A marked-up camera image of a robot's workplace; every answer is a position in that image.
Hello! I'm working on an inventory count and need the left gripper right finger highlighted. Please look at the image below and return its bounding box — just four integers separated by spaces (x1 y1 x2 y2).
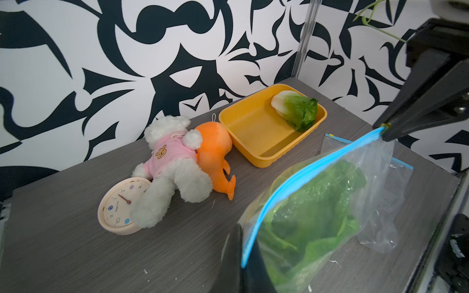
241 241 277 293

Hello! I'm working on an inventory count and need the clear zipper bag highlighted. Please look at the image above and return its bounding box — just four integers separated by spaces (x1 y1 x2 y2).
240 127 394 293
315 139 414 254

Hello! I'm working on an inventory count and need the yellow plastic tray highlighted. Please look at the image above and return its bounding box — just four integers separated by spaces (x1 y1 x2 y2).
219 84 328 168

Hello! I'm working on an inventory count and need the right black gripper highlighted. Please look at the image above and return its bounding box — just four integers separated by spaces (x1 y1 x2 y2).
373 18 469 142

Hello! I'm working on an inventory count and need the small pink round clock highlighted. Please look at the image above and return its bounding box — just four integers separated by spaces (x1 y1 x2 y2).
97 177 151 236

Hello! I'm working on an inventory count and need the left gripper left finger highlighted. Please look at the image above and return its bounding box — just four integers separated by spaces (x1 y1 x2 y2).
210 223 243 293

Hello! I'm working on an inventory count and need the orange plush toy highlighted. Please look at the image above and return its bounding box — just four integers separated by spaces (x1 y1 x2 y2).
195 122 236 200

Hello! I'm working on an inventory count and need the chinese cabbage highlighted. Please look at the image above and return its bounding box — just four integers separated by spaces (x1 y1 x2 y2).
261 160 367 245
271 90 318 133
257 218 359 293

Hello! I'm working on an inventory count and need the aluminium frame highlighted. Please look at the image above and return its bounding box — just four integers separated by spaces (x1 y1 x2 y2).
298 1 469 293

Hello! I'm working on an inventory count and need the white teddy bear pink shirt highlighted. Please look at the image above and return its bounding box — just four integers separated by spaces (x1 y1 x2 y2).
130 115 213 228

